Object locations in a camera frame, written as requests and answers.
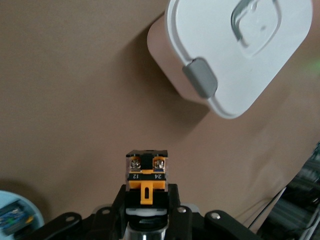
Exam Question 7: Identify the orange black push-button switch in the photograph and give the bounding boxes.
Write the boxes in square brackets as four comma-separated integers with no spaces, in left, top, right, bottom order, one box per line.
[124,149,172,240]

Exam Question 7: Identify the light blue round plate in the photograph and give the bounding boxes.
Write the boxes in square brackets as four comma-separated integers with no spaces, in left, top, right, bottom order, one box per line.
[0,189,46,237]

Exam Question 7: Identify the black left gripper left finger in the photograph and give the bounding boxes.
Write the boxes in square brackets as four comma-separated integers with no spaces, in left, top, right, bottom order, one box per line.
[37,184,129,240]

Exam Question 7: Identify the white lunch box grey latches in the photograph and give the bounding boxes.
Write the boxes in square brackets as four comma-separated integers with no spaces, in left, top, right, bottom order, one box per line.
[146,0,315,120]

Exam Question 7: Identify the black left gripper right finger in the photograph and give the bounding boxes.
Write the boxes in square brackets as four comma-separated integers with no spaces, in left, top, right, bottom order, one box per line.
[167,183,261,240]

